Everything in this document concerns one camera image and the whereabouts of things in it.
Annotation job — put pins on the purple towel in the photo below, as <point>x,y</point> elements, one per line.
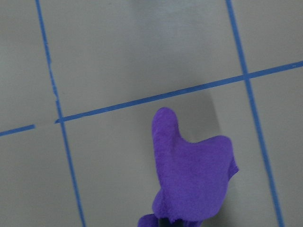
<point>193,177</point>

